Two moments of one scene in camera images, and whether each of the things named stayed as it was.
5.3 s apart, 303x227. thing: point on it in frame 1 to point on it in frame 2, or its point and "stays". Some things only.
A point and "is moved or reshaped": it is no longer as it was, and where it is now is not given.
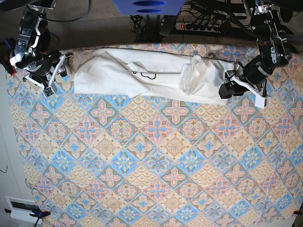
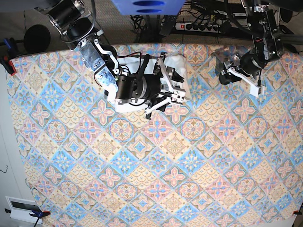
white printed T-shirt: [139, 73] is moved or reshaped
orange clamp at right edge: [296, 212] stays
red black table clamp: [7, 47] stays
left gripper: [40, 64] to [139, 85]
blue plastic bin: [148, 7] stays
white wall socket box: [21, 209] stays
